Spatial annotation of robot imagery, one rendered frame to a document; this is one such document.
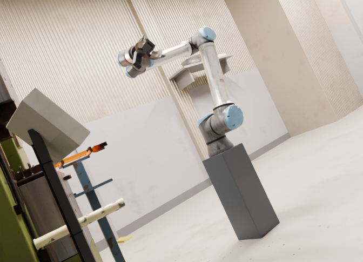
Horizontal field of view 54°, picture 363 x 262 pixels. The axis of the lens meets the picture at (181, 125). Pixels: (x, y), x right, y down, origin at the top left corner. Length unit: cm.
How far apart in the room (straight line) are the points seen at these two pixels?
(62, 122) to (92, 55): 403
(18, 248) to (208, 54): 159
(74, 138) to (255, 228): 139
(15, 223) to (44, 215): 29
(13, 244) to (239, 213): 138
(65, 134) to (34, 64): 371
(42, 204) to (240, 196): 119
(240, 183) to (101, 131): 302
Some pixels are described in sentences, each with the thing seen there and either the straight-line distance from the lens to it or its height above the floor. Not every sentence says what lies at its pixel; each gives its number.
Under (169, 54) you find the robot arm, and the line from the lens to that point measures 240.
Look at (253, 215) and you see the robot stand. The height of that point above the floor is 15.
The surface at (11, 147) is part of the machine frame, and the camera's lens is 247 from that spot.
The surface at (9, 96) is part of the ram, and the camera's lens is 211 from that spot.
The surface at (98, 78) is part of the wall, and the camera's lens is 534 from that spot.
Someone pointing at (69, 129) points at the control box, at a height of 100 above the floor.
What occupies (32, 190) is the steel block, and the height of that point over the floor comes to 87.
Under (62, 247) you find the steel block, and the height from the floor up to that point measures 53.
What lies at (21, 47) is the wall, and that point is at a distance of 521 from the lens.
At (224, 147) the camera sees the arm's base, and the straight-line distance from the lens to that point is 238.
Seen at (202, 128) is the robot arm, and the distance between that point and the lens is 242.
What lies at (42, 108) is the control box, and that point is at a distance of 148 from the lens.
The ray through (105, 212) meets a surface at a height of 62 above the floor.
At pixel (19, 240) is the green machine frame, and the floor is 67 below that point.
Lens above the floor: 74
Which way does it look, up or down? 3 degrees up
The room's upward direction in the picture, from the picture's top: 25 degrees counter-clockwise
